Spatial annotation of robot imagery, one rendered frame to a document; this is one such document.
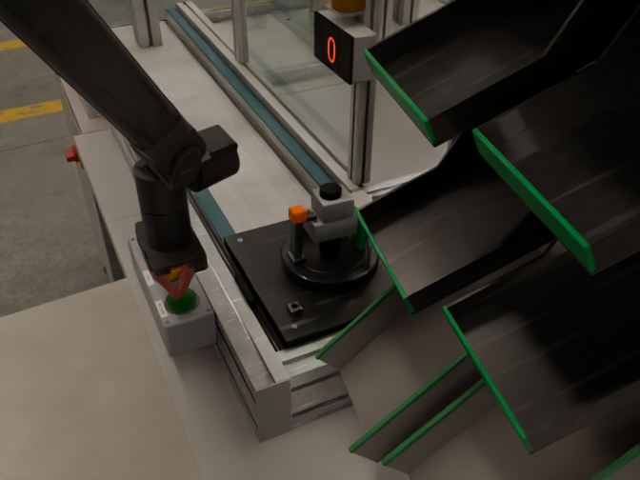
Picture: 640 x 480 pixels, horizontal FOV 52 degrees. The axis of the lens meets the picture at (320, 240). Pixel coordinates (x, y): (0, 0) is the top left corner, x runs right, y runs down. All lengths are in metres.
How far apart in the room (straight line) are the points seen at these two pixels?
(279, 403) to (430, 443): 0.23
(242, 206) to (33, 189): 2.02
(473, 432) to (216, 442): 0.35
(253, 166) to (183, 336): 0.47
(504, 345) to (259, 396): 0.36
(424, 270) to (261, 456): 0.38
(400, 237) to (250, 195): 0.60
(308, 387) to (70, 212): 2.17
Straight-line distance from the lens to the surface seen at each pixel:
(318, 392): 0.86
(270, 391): 0.81
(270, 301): 0.89
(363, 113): 1.07
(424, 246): 0.61
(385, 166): 1.39
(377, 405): 0.73
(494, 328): 0.55
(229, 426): 0.90
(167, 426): 0.91
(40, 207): 2.98
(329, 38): 1.02
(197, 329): 0.91
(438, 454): 0.69
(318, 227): 0.88
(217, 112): 1.48
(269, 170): 1.26
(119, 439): 0.91
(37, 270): 2.64
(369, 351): 0.76
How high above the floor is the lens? 1.57
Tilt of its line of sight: 38 degrees down
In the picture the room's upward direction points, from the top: 1 degrees clockwise
